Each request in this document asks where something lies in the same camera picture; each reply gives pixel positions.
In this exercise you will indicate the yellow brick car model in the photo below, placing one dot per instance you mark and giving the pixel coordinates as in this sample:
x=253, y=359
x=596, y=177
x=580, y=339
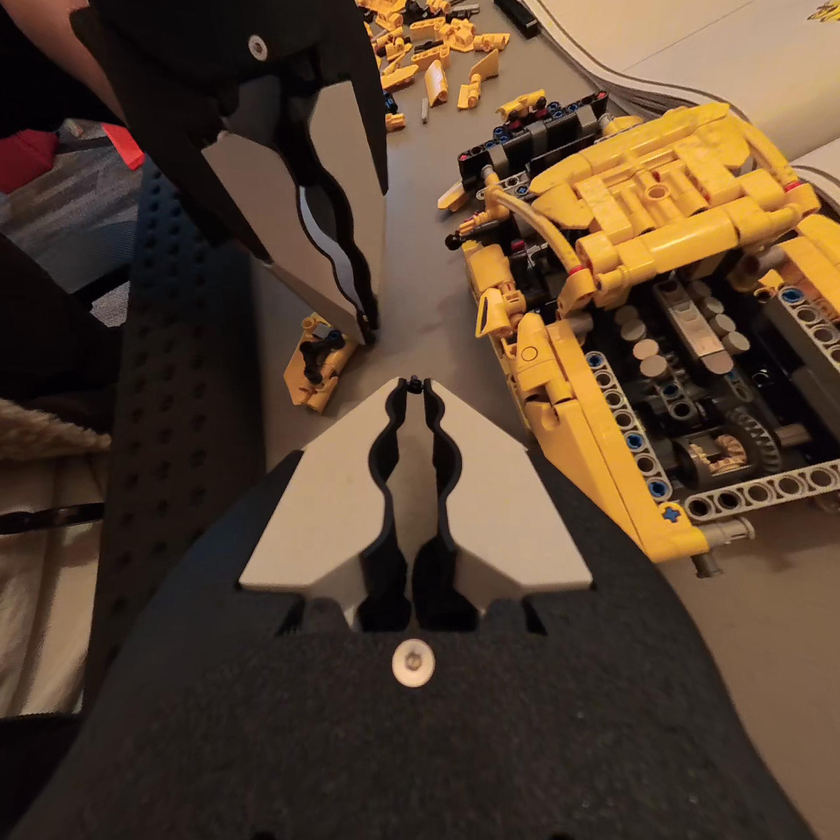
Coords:
x=656, y=216

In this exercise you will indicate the black perforated chair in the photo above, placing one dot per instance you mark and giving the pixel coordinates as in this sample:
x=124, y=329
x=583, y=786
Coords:
x=177, y=394

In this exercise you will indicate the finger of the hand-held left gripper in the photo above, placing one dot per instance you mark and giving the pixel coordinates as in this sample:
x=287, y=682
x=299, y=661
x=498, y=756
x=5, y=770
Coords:
x=262, y=210
x=364, y=197

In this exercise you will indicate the person's left forearm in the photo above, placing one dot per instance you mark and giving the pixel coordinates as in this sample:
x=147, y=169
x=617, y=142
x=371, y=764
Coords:
x=59, y=39

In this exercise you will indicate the grey desk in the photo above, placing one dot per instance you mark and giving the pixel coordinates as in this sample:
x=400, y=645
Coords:
x=420, y=262

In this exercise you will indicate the pile of yellow brick pieces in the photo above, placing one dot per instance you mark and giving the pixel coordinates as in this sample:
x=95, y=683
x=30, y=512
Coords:
x=426, y=59

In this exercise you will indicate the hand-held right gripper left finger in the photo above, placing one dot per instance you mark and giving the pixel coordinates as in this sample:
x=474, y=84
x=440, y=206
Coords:
x=321, y=518

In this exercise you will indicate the open instruction booklet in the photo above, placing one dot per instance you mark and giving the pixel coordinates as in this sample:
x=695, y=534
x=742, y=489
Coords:
x=722, y=59

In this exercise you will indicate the red fabric item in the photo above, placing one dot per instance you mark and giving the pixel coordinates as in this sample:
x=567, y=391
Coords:
x=26, y=157

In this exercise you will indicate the black flat bar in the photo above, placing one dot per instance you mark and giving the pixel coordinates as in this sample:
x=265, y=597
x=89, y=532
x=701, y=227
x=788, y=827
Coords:
x=515, y=16

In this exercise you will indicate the yellow brick subassembly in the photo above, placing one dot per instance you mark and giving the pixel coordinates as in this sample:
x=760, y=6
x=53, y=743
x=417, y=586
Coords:
x=321, y=367

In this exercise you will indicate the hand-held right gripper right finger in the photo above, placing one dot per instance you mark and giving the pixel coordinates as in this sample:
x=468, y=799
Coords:
x=512, y=525

